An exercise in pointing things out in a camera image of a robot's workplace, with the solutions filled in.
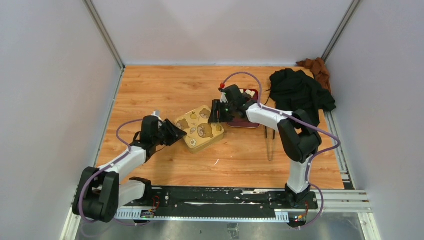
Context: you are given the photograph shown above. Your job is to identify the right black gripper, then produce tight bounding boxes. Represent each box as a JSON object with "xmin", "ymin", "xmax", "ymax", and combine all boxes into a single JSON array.
[{"xmin": 207, "ymin": 100, "xmax": 236, "ymax": 124}]

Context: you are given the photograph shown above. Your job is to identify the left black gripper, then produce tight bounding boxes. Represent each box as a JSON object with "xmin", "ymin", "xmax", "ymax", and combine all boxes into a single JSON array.
[{"xmin": 153, "ymin": 119, "xmax": 187, "ymax": 147}]

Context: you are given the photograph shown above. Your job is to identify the red chocolate tray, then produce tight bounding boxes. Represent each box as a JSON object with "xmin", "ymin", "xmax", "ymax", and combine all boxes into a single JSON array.
[{"xmin": 227, "ymin": 88, "xmax": 260, "ymax": 129}]

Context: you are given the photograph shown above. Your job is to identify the silver tin lid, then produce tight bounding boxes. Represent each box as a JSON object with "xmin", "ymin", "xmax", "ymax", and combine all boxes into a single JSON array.
[{"xmin": 174, "ymin": 105, "xmax": 225, "ymax": 154}]

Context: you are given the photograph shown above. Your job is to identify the metal tongs black tips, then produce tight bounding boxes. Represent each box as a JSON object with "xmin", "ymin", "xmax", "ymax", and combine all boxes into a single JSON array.
[{"xmin": 264, "ymin": 126, "xmax": 276, "ymax": 162}]

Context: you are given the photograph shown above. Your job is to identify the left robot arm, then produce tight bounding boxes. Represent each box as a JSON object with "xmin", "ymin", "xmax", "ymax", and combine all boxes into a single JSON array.
[{"xmin": 72, "ymin": 114, "xmax": 187, "ymax": 223}]

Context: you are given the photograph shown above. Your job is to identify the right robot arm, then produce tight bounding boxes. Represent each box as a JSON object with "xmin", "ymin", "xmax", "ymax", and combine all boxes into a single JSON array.
[{"xmin": 208, "ymin": 84, "xmax": 322, "ymax": 209}]

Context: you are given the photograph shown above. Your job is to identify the black cloth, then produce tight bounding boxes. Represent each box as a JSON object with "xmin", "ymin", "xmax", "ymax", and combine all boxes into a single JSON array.
[{"xmin": 267, "ymin": 68, "xmax": 336, "ymax": 127}]

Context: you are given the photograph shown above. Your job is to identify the brown cloth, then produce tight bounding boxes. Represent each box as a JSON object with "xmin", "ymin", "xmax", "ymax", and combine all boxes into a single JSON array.
[{"xmin": 296, "ymin": 57, "xmax": 332, "ymax": 93}]

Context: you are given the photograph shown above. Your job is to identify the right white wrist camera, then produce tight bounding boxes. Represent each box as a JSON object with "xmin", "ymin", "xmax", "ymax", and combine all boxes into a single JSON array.
[{"xmin": 218, "ymin": 82, "xmax": 232, "ymax": 103}]

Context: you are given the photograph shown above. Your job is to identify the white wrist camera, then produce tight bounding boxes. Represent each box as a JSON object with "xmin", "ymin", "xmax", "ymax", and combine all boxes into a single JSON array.
[
  {"xmin": 151, "ymin": 110, "xmax": 161, "ymax": 119},
  {"xmin": 218, "ymin": 82, "xmax": 232, "ymax": 103}
]

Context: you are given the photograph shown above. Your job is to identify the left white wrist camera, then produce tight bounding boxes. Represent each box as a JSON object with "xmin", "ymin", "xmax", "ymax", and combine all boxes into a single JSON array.
[{"xmin": 151, "ymin": 110, "xmax": 161, "ymax": 119}]

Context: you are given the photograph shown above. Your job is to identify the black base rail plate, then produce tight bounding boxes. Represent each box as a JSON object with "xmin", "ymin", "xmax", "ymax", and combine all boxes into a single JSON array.
[{"xmin": 118, "ymin": 186, "xmax": 319, "ymax": 223}]

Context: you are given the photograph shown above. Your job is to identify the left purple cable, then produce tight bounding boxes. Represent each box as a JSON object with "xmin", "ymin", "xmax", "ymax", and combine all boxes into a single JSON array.
[{"xmin": 77, "ymin": 118, "xmax": 147, "ymax": 229}]

